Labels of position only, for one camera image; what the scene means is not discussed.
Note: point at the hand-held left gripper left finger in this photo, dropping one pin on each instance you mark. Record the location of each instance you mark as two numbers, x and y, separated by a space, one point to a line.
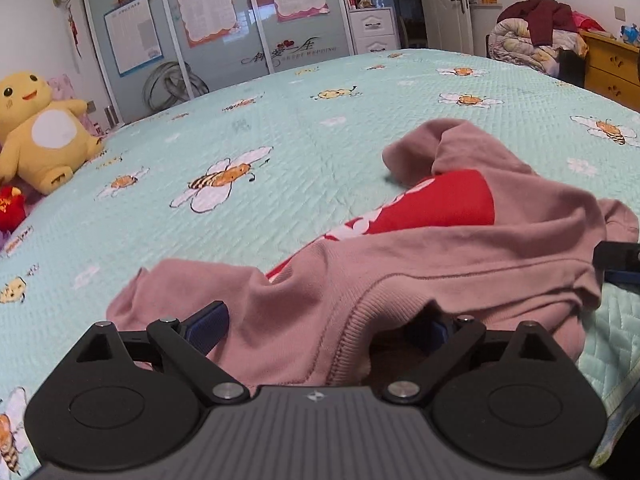
212 324

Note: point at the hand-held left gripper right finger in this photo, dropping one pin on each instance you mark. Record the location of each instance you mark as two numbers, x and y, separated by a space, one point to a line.
432 335

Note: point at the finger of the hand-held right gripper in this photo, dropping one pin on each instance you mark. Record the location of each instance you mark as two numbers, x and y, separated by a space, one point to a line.
620 257

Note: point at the pink sweatshirt with red print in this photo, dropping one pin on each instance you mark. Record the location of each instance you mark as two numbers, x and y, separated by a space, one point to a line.
450 270

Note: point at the pile of bedding and clothes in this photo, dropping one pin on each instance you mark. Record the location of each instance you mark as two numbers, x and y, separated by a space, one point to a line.
530 35

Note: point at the yellow wooden dresser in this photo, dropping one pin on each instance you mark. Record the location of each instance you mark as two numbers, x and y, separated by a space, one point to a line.
612 70

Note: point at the mint bee-print quilted bedspread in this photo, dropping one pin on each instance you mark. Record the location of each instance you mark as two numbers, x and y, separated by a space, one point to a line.
325 160

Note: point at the grey metal bottle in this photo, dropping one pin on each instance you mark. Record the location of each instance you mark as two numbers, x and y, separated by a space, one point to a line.
112 116

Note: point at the red plush toy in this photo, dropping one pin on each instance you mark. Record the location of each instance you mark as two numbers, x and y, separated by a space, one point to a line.
10 210

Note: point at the yellow plush toy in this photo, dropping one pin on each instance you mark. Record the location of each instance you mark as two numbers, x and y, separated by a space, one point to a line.
45 135

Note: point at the wardrobe with sliding glass doors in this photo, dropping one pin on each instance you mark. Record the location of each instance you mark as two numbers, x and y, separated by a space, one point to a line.
250 60

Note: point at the blue bordered paper poster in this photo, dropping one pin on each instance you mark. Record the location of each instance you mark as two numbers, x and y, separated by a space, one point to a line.
132 35

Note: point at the white door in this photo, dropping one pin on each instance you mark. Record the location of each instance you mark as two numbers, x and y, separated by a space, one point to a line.
445 5

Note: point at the white drawer cabinet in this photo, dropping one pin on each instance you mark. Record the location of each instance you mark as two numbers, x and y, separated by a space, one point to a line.
375 30

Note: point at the red hanging ornament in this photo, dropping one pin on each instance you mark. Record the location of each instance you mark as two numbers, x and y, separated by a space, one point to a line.
74 30

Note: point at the wall switch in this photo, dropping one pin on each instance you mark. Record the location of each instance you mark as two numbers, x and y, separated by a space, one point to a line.
620 14

